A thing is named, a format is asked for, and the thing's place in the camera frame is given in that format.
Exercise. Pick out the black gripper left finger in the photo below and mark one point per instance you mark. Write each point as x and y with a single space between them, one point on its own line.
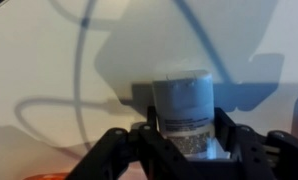
135 153

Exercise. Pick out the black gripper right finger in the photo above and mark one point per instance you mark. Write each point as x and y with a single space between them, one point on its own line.
255 150

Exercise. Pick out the orange plastic bag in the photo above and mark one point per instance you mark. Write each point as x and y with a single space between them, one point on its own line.
45 176

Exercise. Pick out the white bottle with barcode label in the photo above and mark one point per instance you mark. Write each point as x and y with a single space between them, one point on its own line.
184 103

